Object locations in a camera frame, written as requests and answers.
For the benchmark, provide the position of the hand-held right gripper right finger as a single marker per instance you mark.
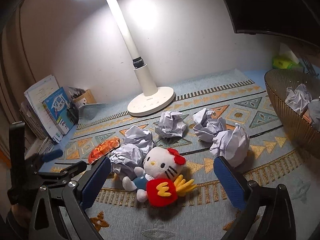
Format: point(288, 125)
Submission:
point(230, 182)

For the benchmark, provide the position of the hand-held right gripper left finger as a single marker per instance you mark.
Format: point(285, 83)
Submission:
point(95, 182)

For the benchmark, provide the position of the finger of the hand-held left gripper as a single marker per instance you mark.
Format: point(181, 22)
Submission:
point(52, 155)
point(72, 168)

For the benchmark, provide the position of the red orange plush packet toy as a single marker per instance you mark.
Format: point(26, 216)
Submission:
point(103, 148)

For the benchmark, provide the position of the white cat plush toy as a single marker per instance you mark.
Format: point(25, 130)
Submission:
point(157, 162)

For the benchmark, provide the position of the amber glass bowl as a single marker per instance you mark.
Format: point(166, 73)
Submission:
point(282, 120)

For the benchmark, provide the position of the small orange cardboard box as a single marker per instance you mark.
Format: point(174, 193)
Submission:
point(306, 117)

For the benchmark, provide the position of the person's left hand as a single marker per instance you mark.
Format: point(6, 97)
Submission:
point(18, 213)

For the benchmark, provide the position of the blue patterned woven mat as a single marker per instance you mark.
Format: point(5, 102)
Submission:
point(262, 155)

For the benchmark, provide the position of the black mesh pen holder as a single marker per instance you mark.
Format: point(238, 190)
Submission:
point(72, 112)

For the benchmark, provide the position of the blue cover book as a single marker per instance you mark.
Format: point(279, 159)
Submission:
point(57, 107)

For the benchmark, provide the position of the beige storage box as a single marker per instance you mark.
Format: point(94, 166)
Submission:
point(86, 98)

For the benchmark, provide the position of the stack of books and papers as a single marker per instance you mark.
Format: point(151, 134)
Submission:
point(40, 90)

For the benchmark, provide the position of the white desk lamp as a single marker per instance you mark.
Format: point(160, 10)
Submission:
point(147, 80)

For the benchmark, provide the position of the green tissue packet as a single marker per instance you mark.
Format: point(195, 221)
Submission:
point(282, 62)

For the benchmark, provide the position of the black monitor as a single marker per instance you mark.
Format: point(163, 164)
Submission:
point(275, 5)

